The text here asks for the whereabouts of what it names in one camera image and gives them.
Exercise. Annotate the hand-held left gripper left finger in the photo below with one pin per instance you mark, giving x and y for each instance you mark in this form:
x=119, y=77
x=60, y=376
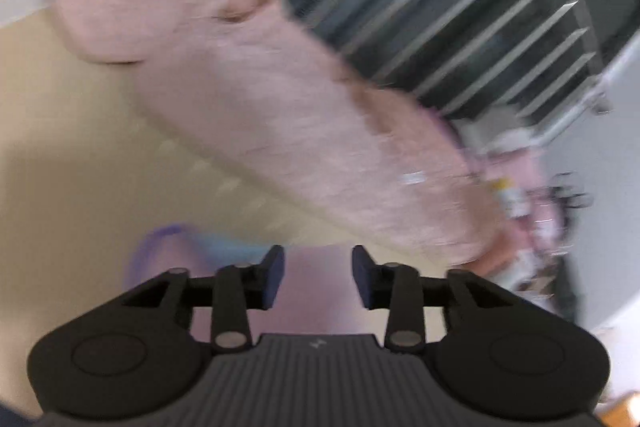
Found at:
x=272, y=277

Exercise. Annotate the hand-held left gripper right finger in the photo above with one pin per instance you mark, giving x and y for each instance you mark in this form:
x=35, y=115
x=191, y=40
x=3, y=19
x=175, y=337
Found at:
x=362, y=278

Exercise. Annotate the pink towel with purple border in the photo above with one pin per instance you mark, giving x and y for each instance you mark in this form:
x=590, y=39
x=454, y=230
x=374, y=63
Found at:
x=315, y=287

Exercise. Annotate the yellow plush toy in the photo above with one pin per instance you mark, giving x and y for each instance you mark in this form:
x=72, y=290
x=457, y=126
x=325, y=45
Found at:
x=507, y=197

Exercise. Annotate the pink quilted jacket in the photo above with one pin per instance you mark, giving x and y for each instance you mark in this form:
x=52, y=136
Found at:
x=280, y=107

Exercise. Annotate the stack of white boxes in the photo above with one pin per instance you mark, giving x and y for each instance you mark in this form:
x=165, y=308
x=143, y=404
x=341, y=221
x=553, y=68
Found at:
x=492, y=139

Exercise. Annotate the pink pouch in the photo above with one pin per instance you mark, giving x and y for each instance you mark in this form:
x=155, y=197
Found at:
x=530, y=187

